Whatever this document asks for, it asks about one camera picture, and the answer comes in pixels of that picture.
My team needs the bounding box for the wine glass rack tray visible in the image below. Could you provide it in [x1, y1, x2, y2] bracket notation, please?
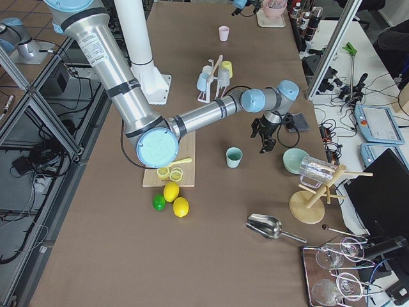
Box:
[300, 237, 383, 306]

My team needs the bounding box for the green lime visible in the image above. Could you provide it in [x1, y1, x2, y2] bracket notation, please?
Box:
[152, 194, 167, 211]

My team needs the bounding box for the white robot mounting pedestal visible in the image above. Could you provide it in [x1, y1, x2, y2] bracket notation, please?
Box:
[114, 0, 171, 106]

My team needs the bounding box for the metal scoop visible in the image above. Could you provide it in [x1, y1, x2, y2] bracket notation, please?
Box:
[246, 213, 307, 244]

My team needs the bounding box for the white wire cup holder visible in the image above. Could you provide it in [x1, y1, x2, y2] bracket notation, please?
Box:
[197, 55, 229, 104]

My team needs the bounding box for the whole yellow lemon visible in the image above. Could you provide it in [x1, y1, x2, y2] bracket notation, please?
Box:
[173, 197, 189, 217]
[163, 182, 180, 203]

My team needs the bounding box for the beige tray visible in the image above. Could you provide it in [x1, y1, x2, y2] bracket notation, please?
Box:
[256, 10, 286, 28]

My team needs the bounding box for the blue teach pendant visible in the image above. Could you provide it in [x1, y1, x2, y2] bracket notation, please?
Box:
[359, 143, 408, 167]
[354, 105, 405, 145]

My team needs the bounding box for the pink bowl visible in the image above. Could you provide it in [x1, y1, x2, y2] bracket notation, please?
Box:
[262, 0, 287, 18]

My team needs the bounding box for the grey plastic cup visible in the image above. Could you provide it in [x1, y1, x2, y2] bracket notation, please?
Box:
[217, 68, 230, 88]

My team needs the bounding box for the light blue plastic cup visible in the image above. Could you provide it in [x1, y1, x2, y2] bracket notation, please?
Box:
[196, 72, 209, 92]

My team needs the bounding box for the wooden cutting board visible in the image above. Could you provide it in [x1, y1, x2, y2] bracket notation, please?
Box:
[142, 132, 196, 187]

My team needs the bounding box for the white plastic cup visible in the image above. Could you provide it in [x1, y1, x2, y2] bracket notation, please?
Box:
[202, 65, 212, 74]

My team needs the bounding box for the aluminium frame post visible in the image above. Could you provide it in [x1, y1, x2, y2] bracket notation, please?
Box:
[305, 0, 362, 102]

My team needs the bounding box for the lemon slice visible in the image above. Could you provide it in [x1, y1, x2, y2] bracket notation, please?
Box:
[156, 166, 171, 180]
[169, 168, 183, 182]

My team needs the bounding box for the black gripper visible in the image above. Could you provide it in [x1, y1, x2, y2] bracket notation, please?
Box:
[231, 0, 263, 16]
[251, 112, 287, 154]

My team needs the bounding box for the yellow plastic cup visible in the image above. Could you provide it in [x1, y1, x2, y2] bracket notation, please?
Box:
[222, 60, 233, 79]

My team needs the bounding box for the glass mug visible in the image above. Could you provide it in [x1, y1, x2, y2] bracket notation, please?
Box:
[299, 156, 337, 189]

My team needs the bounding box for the yellow plastic knife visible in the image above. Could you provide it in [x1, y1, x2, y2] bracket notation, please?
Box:
[168, 157, 192, 167]

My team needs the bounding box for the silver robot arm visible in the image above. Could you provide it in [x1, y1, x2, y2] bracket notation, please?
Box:
[46, 1, 299, 169]
[231, 0, 263, 17]

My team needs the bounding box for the wooden mug tree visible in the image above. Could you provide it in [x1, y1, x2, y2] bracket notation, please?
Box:
[289, 164, 373, 224]

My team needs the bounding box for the green plastic cup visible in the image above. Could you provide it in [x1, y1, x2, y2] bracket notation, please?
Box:
[226, 147, 243, 168]

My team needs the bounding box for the grey folded cloth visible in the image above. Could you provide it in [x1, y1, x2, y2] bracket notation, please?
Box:
[284, 113, 310, 133]

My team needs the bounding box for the green ceramic bowl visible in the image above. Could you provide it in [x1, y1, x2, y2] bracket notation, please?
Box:
[282, 148, 309, 175]

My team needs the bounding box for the black laptop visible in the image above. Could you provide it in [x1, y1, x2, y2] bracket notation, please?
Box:
[344, 149, 408, 238]

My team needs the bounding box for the pink plastic cup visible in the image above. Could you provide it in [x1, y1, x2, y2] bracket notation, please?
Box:
[219, 26, 230, 42]

